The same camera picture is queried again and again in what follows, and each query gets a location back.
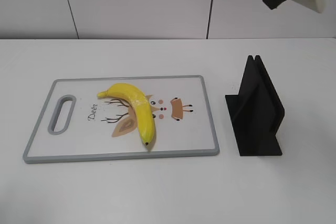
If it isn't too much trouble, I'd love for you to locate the black knife stand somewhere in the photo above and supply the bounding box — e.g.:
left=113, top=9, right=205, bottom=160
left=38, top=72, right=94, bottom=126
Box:
left=225, top=55, right=285, bottom=156

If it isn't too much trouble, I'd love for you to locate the yellow plastic banana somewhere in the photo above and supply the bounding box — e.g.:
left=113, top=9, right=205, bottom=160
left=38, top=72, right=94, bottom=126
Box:
left=97, top=83, right=155, bottom=145

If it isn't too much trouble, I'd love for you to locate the deer print cutting board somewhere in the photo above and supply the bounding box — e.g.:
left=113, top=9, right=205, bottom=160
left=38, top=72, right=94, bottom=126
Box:
left=23, top=75, right=219, bottom=164

